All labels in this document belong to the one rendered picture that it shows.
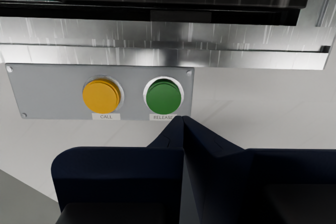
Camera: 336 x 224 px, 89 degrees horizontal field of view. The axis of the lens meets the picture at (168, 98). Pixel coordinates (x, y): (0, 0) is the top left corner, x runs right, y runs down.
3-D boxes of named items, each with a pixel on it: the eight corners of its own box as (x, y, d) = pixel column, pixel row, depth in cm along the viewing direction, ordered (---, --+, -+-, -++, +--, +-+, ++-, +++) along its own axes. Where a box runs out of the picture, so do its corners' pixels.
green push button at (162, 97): (179, 108, 22) (180, 115, 20) (147, 108, 22) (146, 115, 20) (180, 77, 20) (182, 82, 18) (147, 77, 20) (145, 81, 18)
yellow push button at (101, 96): (123, 107, 21) (119, 114, 20) (91, 107, 21) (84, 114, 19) (121, 76, 20) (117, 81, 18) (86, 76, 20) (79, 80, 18)
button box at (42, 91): (185, 103, 27) (191, 122, 21) (50, 101, 26) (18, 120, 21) (188, 59, 25) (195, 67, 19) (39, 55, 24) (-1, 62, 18)
